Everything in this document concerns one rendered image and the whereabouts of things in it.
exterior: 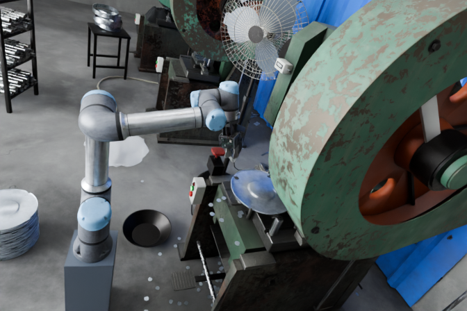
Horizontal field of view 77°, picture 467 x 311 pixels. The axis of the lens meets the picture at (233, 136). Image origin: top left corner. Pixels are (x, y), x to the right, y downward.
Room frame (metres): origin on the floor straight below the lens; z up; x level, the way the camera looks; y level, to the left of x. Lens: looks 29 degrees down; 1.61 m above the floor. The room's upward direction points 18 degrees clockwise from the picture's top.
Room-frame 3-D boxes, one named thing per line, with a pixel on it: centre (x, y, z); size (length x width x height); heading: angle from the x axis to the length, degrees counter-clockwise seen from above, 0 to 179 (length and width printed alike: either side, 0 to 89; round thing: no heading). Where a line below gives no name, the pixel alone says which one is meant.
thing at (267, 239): (1.13, -0.31, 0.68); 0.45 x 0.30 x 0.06; 29
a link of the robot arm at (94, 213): (0.78, 0.42, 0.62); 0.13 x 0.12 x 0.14; 28
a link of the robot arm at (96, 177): (0.89, 0.49, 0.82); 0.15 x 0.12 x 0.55; 28
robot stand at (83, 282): (0.78, 0.42, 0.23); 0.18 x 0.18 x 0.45; 21
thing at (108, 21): (3.42, 1.80, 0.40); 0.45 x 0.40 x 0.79; 41
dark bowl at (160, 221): (1.27, 0.34, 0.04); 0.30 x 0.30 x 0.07
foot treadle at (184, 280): (1.06, -0.19, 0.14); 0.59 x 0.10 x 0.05; 119
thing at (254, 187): (1.07, -0.20, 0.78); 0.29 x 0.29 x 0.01
